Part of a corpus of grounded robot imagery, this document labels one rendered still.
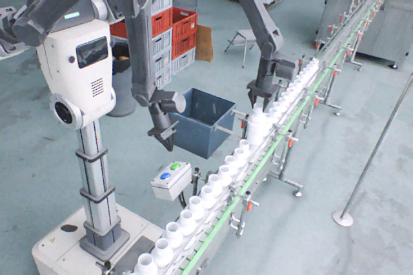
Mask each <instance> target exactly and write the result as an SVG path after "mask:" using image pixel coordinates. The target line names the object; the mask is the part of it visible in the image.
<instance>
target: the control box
mask: <svg viewBox="0 0 413 275"><path fill-rule="evenodd" d="M174 163H178V164H179V166H178V167H177V168H175V169H172V167H171V166H172V165H173V164H174ZM166 172H168V173H169V174H170V176H169V177H168V178H165V179H163V178H161V175H162V174H164V173H166ZM191 180H192V169H191V167H190V163H185V162H180V161H173V162H171V164H169V166H167V168H166V169H164V171H162V172H161V173H160V174H159V175H158V176H157V177H156V178H155V179H154V180H152V181H151V184H152V187H153V189H154V193H155V195H156V197H157V198H161V199H166V200H169V201H173V200H175V198H176V197H177V200H178V202H179V204H180V205H181V207H182V209H184V208H185V207H186V203H185V199H184V197H183V189H184V188H185V187H186V186H187V185H188V184H189V183H190V182H191ZM180 193H181V194H180ZM181 196H182V199H183V200H182V199H181Z"/></svg>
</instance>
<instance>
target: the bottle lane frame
mask: <svg viewBox="0 0 413 275"><path fill-rule="evenodd" d="M355 16H356V15H355ZM353 18H354V17H353ZM353 18H352V19H353ZM362 25H364V21H361V22H360V25H358V26H357V27H356V29H355V30H354V32H357V30H358V29H360V32H361V30H362V28H363V27H362ZM347 26H348V25H347ZM347 26H346V27H347ZM344 29H345V28H344ZM342 32H343V31H342ZM342 32H341V33H342ZM355 35H356V34H355V33H352V35H351V37H350V38H349V39H348V40H347V42H346V43H345V44H344V46H343V47H347V45H348V44H350V47H351V46H352V44H353V42H354V39H355ZM339 36H340V34H339V35H338V37H339ZM336 39H337V38H336ZM333 43H334V42H333ZM331 46H332V45H330V47H331ZM328 49H329V48H328ZM328 49H327V50H328ZM327 50H326V51H327ZM345 50H346V49H344V48H342V49H341V50H340V53H339V54H337V55H336V56H335V58H334V59H333V60H332V62H331V63H330V64H329V66H328V67H331V68H332V67H333V65H334V64H335V62H336V60H337V62H336V64H339V63H340V62H341V61H342V60H343V57H344V55H345ZM326 51H325V52H326ZM325 52H324V53H325ZM324 53H323V54H324ZM322 56H323V55H322ZM322 56H321V57H322ZM319 60H320V58H319ZM330 73H331V69H328V68H327V69H326V70H325V73H324V74H323V75H322V76H321V77H320V78H319V80H318V81H317V83H316V84H315V85H314V87H313V88H312V90H311V91H310V93H309V94H311V95H314V93H315V91H318V95H319V94H320V92H321V91H322V89H323V88H324V87H322V86H325V85H326V83H327V81H328V79H329V77H330ZM322 80H323V82H322ZM321 82H322V86H321V85H320V84H321ZM320 87H321V88H320ZM319 88H320V92H319ZM318 95H317V96H318ZM305 100H306V101H305V102H302V104H301V105H300V107H299V108H298V109H297V111H296V112H295V114H294V115H293V116H292V118H291V119H290V121H289V122H288V123H287V125H285V128H284V129H283V131H282V132H280V133H282V134H285V135H287V133H288V130H291V131H292V133H291V134H292V136H293V134H294V132H295V131H296V129H297V128H298V126H299V125H300V123H301V122H300V121H299V117H300V115H301V111H302V109H303V115H304V116H305V115H306V114H307V112H308V111H309V109H310V106H311V103H312V97H310V96H307V97H306V99H305ZM304 116H302V115H301V121H302V120H303V118H304ZM284 144H285V137H283V136H278V139H277V142H275V143H273V144H272V146H271V147H269V150H268V151H267V152H266V154H265V155H264V156H263V158H262V160H261V161H259V164H258V165H257V166H256V165H255V166H256V168H255V169H254V170H253V173H252V175H251V176H249V179H248V180H247V181H245V182H246V183H245V184H244V185H243V187H241V190H240V191H239V193H238V194H240V195H242V196H245V195H246V191H250V192H251V195H252V197H253V196H254V194H255V193H256V191H257V189H258V187H259V186H260V184H261V182H262V181H263V180H264V178H265V176H266V175H267V173H268V171H269V170H270V169H271V167H272V165H273V163H272V162H271V159H272V156H273V152H274V149H275V148H276V152H275V155H276V156H279V155H280V153H281V152H282V150H283V147H284ZM252 197H251V199H252ZM242 202H243V200H242V199H241V198H239V197H236V199H235V202H234V204H232V205H227V206H228V208H227V209H226V211H225V212H222V213H223V215H222V217H221V218H220V219H218V222H217V224H216V225H215V227H213V226H211V227H213V229H212V231H211V232H210V234H206V233H205V234H206V235H207V238H206V239H205V241H204V242H200V241H199V242H200V243H201V246H200V248H199V249H198V250H197V251H195V250H193V251H194V252H195V254H194V256H193V258H192V259H191V260H188V259H186V260H188V265H187V266H186V267H185V269H180V270H181V271H182V273H181V274H180V275H196V274H197V273H198V272H201V267H202V265H203V264H204V262H205V261H206V260H207V259H209V263H210V262H211V261H212V259H213V257H214V256H215V255H216V253H217V251H218V250H219V248H220V246H221V245H222V244H223V242H224V241H225V239H226V237H227V236H228V234H229V233H230V231H231V230H232V227H231V225H229V224H230V220H231V214H232V211H233V210H234V212H235V213H234V218H236V219H239V217H240V216H241V213H242V210H243V204H242ZM216 219H217V218H216Z"/></svg>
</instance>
